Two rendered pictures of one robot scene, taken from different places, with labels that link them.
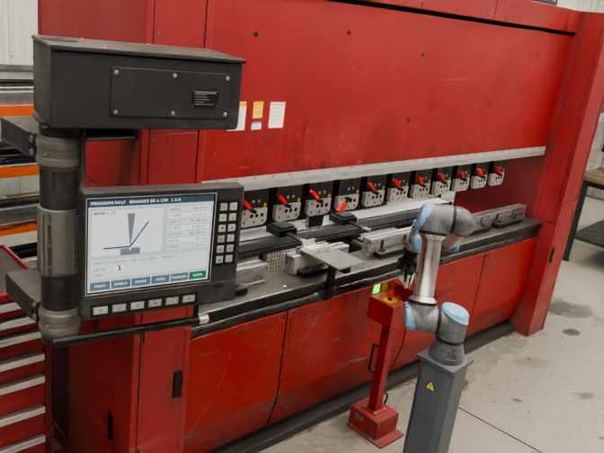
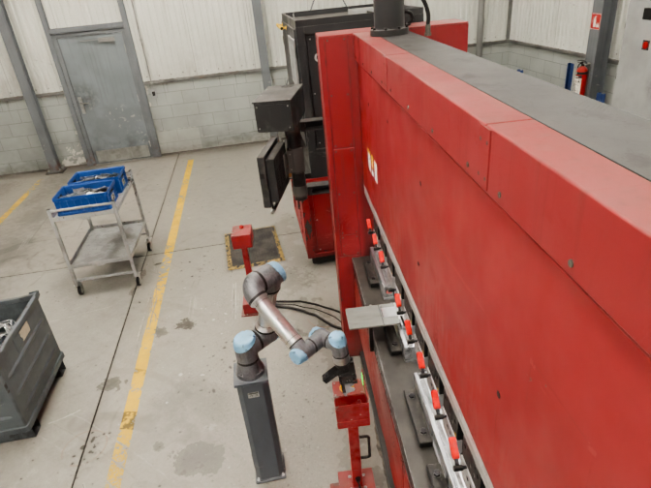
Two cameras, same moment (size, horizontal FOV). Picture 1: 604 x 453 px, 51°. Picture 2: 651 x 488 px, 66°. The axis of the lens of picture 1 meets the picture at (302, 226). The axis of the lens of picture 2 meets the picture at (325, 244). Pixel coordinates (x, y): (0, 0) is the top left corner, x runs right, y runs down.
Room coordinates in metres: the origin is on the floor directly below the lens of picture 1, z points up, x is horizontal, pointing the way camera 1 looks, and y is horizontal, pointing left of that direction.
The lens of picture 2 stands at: (4.15, -1.88, 2.59)
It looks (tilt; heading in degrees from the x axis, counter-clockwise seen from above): 28 degrees down; 132
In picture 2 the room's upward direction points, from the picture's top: 6 degrees counter-clockwise
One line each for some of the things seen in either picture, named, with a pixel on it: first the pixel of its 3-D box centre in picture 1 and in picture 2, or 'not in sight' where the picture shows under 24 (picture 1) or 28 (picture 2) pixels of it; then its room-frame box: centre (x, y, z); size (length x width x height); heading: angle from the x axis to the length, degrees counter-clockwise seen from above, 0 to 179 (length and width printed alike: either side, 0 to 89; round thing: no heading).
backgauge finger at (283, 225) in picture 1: (290, 233); not in sight; (3.08, 0.05, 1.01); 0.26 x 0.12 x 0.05; 45
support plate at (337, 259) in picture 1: (332, 256); (372, 316); (2.86, -0.16, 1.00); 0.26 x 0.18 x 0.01; 45
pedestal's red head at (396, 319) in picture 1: (393, 302); (350, 398); (2.96, -0.51, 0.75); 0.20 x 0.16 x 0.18; 135
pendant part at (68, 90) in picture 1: (134, 200); (287, 154); (1.72, 0.48, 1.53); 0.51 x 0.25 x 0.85; 123
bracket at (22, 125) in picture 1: (84, 134); (319, 129); (1.86, 0.68, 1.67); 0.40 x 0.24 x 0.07; 135
